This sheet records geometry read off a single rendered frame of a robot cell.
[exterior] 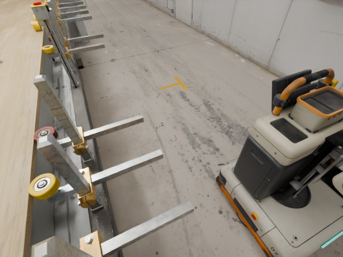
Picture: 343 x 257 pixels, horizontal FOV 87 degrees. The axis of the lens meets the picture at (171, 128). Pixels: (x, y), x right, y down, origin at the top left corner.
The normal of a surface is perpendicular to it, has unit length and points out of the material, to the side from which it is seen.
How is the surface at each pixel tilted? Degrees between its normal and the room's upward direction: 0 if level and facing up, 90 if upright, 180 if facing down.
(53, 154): 90
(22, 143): 0
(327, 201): 0
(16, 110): 0
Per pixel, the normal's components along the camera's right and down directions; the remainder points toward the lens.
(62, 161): 0.43, 0.64
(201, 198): -0.03, -0.69
